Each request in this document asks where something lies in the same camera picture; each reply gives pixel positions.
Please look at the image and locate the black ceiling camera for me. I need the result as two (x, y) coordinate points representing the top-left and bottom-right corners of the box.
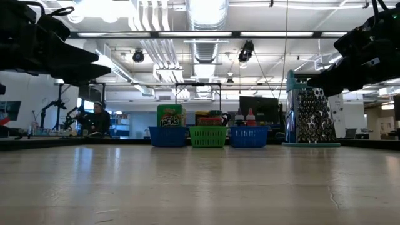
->
(237, 39), (255, 63)
(132, 49), (145, 63)

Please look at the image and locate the person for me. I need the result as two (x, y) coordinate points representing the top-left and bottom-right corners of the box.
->
(74, 101), (112, 138)

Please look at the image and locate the red icing bottle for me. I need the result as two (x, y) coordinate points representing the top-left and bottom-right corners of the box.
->
(245, 107), (256, 128)

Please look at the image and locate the grey office chair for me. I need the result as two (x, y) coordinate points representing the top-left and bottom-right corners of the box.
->
(343, 127), (359, 140)

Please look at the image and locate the green plastic basket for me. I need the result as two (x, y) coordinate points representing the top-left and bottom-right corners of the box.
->
(189, 126), (228, 148)

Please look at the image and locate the white pillar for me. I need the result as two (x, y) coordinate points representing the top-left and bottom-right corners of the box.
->
(327, 93), (347, 139)

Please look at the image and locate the green Apple Jacks box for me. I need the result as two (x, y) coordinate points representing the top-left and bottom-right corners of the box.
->
(156, 104), (184, 128)

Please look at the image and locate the long strip light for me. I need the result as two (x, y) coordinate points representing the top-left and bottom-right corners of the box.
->
(158, 31), (233, 38)
(239, 31), (314, 38)
(77, 31), (151, 38)
(321, 31), (348, 38)

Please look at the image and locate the black computer monitor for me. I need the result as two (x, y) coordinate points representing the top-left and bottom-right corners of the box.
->
(239, 96), (280, 128)

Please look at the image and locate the dark monitor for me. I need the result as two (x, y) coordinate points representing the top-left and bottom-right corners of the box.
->
(392, 94), (400, 122)

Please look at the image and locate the metal box grater teal handle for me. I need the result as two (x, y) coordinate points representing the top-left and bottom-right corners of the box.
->
(281, 69), (342, 148)

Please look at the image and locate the black background station frame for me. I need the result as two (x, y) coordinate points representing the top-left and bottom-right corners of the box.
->
(174, 82), (223, 128)
(54, 81), (107, 131)

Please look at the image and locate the dark wall screen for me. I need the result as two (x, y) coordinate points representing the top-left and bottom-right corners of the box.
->
(0, 100), (22, 128)

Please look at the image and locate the silver ventilation duct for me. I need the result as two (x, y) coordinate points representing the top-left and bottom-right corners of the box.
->
(186, 0), (229, 99)

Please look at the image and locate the thin hanging cable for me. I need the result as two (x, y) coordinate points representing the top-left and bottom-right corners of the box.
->
(277, 0), (290, 99)

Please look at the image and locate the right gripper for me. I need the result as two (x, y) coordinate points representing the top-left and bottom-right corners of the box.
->
(307, 22), (400, 98)

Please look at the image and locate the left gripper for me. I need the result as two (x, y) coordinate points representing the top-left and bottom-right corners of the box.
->
(17, 14), (112, 87)

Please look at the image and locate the blue plastic basket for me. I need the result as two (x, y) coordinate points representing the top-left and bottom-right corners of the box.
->
(229, 126), (269, 148)
(149, 126), (189, 148)

